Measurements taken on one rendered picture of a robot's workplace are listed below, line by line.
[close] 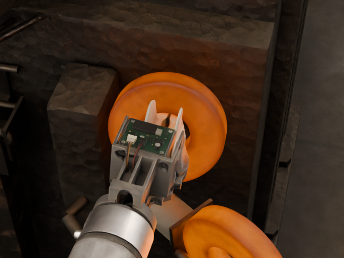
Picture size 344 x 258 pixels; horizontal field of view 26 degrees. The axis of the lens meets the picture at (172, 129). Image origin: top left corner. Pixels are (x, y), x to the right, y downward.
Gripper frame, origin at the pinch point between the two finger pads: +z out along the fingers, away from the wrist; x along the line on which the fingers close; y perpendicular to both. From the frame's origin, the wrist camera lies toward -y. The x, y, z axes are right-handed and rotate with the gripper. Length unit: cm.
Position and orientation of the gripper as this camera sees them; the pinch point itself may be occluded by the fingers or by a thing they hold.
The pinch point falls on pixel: (169, 119)
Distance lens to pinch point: 96.5
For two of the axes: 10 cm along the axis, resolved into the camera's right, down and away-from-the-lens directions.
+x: -9.6, -2.6, 1.2
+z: 2.7, -6.6, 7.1
